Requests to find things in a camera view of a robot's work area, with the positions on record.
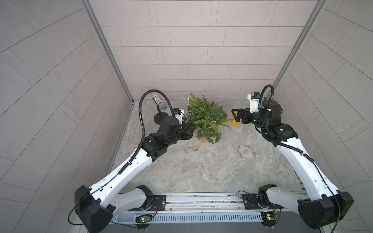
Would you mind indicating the green circuit board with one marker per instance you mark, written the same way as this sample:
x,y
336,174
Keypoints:
x,y
143,219
269,219

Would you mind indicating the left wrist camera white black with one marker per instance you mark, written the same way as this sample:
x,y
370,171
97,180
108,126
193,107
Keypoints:
x,y
179,114

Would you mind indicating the beige flat cookie-shaped piece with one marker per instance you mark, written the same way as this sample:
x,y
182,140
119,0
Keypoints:
x,y
246,152

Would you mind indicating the left green circuit board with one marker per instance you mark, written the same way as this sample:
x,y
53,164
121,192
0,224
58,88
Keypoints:
x,y
143,219

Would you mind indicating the yellow plastic triangular holder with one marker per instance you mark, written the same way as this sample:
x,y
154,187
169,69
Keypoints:
x,y
234,123

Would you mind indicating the small metal clip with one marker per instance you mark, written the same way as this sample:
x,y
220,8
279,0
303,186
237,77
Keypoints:
x,y
191,149

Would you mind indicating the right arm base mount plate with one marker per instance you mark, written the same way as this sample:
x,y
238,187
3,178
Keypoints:
x,y
251,202

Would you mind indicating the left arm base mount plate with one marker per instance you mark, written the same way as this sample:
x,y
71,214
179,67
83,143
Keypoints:
x,y
158,200

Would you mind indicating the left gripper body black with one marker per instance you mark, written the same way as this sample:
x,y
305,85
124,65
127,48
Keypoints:
x,y
183,133

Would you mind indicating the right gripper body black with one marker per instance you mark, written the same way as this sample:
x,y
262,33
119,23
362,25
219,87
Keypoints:
x,y
248,116

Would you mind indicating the small green christmas tree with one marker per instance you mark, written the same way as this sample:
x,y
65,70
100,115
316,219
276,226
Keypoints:
x,y
207,118

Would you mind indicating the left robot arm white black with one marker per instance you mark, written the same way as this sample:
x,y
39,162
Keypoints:
x,y
97,205

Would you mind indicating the glitter microphone on black stand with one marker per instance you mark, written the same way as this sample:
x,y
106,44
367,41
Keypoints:
x,y
161,107

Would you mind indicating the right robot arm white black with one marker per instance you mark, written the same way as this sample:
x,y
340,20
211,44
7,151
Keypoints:
x,y
323,203

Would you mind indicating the right green circuit board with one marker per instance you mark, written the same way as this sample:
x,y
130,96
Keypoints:
x,y
269,219

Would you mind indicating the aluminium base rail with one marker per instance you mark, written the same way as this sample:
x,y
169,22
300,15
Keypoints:
x,y
208,208

